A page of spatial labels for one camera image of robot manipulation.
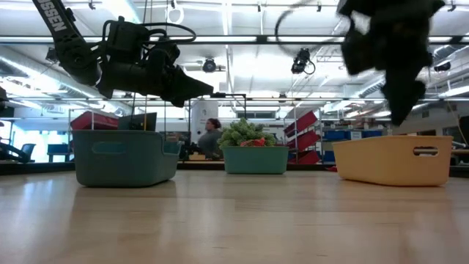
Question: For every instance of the black background robot arm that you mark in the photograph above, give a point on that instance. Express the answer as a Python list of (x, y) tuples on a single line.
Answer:
[(188, 151)]

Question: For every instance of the teal plastic bin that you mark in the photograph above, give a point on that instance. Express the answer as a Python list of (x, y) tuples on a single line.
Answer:
[(256, 161)]

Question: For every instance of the tan box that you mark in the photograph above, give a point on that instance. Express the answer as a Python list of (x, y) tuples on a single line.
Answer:
[(197, 157)]

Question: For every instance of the red storage bin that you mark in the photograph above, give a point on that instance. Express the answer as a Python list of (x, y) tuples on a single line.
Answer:
[(308, 158), (93, 121), (306, 141), (302, 122)]

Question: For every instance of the person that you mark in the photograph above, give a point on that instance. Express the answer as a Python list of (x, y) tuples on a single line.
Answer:
[(210, 143)]

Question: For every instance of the black overhead light bar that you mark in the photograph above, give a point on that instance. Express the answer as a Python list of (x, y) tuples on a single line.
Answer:
[(262, 39)]

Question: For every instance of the artificial green potted plant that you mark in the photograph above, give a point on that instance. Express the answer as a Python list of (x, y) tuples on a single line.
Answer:
[(242, 132)]

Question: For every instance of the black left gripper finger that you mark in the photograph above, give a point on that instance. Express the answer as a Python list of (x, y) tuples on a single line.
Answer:
[(183, 88)]

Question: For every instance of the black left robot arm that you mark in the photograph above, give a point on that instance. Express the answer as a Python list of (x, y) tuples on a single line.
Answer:
[(73, 55)]

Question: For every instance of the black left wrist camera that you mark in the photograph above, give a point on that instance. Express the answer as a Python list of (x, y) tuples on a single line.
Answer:
[(124, 38)]

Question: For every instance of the black monitor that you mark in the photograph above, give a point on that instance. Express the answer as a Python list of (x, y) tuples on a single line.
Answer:
[(137, 121)]

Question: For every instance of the black overhead camera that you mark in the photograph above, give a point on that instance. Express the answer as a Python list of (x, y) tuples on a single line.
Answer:
[(300, 60)]

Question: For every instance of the black ceiling camera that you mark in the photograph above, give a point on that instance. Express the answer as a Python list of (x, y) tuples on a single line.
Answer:
[(209, 66), (51, 55)]

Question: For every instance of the black aluminium table frame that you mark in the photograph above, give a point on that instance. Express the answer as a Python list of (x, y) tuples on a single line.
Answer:
[(201, 165)]

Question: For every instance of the black ceiling fixture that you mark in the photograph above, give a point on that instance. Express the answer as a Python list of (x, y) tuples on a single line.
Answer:
[(442, 66)]

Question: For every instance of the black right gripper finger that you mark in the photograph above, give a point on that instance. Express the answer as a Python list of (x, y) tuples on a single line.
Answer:
[(403, 102)]

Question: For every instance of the dark blue plastic bin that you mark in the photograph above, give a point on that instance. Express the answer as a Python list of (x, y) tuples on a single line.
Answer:
[(124, 165)]

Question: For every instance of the white cylindrical tank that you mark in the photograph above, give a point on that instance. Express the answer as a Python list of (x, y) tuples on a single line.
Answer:
[(204, 117)]

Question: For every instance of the black office chair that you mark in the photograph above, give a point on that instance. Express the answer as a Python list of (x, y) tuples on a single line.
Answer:
[(27, 148)]

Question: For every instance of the blue storage bin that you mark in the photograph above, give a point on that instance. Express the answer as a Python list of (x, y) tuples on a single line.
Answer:
[(333, 135)]

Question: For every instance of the yellow plastic bin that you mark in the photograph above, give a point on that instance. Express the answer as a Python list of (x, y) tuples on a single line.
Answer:
[(384, 161)]

